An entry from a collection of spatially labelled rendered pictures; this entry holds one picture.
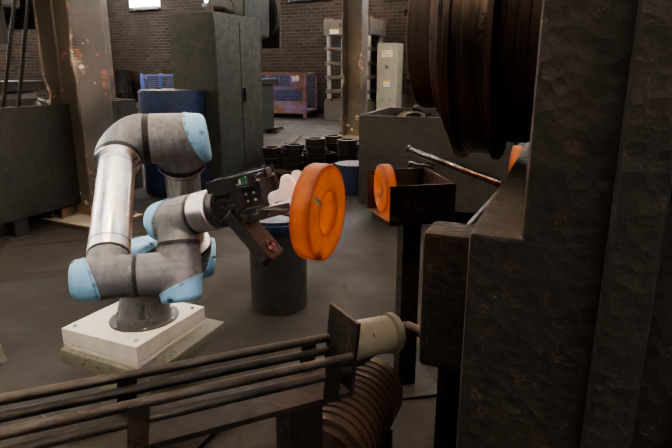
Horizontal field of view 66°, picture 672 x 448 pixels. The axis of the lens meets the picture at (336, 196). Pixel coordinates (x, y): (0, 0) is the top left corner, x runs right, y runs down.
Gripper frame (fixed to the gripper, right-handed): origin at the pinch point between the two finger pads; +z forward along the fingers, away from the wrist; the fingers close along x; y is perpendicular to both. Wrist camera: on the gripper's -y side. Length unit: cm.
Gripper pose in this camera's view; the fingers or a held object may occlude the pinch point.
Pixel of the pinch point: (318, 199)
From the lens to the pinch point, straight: 83.6
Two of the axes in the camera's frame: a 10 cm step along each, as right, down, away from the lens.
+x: 4.0, -2.5, 8.8
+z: 8.8, -1.8, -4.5
